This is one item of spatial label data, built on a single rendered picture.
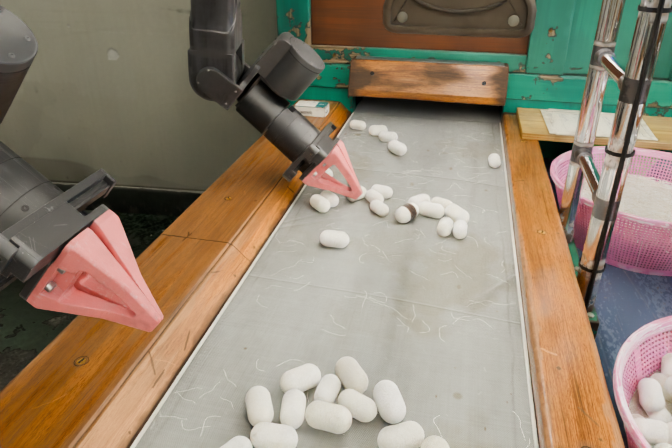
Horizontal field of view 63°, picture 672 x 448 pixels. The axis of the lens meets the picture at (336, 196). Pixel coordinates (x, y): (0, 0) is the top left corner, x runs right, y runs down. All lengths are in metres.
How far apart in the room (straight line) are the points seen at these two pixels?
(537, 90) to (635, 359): 0.67
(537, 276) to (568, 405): 0.17
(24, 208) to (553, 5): 0.93
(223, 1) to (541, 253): 0.47
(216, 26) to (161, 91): 1.52
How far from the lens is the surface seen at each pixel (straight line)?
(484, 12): 0.31
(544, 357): 0.52
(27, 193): 0.38
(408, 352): 0.53
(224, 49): 0.71
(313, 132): 0.74
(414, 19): 0.32
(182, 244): 0.66
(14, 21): 0.38
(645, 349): 0.58
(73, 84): 2.38
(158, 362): 0.52
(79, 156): 2.49
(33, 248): 0.35
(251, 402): 0.46
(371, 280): 0.62
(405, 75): 1.08
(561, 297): 0.59
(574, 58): 1.14
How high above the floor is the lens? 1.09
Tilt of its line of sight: 26 degrees down
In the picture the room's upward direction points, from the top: straight up
